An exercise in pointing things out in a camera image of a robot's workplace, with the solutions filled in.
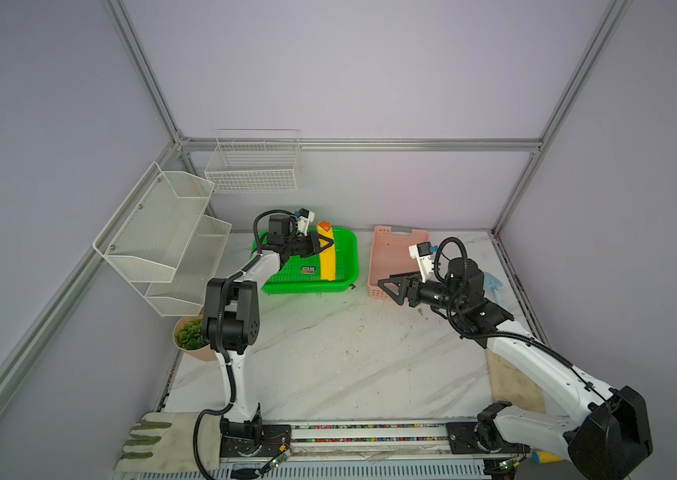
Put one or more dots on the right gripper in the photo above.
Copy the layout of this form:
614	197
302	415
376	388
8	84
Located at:
410	285

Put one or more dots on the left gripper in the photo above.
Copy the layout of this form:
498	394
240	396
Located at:
314	245

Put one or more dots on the yellow paper napkin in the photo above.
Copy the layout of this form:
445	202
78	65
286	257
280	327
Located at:
328	260

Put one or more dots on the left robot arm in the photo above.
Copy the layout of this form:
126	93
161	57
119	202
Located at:
232	314

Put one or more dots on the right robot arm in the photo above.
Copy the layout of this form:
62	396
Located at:
604	432

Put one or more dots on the pink plastic basket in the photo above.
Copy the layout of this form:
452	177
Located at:
389	256

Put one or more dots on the green plastic basket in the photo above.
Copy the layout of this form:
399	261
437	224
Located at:
303	275

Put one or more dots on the light blue garden trowel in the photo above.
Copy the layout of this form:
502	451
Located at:
493	286

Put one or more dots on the beige work glove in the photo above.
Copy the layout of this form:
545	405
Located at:
509	384

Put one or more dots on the potted green succulent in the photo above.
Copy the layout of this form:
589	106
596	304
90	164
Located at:
188	339

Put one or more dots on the white mesh two-tier shelf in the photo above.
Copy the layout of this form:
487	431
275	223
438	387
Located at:
164	243

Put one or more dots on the blue yellow hand rake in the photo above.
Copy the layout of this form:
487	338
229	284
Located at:
543	457

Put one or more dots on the green-striped white glove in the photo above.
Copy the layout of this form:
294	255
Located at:
163	443

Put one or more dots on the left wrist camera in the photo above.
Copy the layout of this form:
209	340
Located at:
304	218

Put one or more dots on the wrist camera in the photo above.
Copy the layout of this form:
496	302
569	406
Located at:
422	253
304	218

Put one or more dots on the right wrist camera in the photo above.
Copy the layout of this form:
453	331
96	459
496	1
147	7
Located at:
422	253

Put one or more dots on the white wire basket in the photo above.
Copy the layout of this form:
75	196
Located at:
255	161

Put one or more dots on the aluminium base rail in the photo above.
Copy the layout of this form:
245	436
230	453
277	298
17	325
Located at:
414	449

